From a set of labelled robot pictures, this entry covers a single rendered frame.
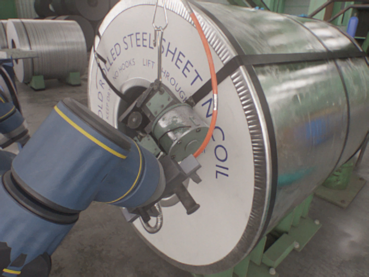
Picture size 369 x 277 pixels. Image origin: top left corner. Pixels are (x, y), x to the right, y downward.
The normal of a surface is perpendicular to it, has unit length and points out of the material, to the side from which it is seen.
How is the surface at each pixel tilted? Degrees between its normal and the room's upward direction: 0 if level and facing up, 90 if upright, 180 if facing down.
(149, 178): 88
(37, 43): 71
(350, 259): 0
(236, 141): 90
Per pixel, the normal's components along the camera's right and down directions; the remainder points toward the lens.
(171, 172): -0.33, -0.35
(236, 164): -0.74, 0.24
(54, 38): 0.62, -0.12
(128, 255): 0.04, -0.92
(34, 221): 0.38, 0.18
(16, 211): 0.08, -0.04
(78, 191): 0.63, 0.41
